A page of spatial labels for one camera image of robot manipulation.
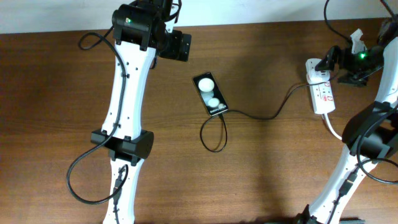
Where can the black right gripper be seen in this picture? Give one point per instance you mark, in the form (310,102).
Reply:
(353,77)

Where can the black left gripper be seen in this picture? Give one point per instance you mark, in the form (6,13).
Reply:
(175,51)

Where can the black smartphone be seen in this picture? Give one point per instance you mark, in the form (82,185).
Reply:
(210,94)

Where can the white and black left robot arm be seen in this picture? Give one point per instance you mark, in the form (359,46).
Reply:
(143,32)

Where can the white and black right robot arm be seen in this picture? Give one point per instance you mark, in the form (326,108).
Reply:
(370,137)

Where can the white USB charger plug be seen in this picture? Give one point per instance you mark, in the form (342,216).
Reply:
(314,77)

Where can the white power strip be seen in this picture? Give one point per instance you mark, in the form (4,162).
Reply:
(321,93)

